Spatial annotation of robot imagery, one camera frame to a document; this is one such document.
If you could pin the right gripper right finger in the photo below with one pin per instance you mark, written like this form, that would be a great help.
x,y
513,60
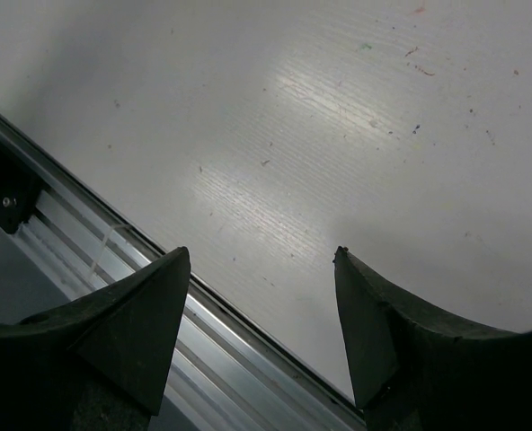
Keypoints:
x,y
415,366

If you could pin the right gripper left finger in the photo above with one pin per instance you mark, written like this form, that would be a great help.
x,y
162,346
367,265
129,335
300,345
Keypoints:
x,y
100,362

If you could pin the aluminium frame rail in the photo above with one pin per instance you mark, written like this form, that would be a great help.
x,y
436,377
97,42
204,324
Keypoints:
x,y
73,245

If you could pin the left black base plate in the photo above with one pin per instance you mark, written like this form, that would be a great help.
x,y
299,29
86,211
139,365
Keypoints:
x,y
20,187

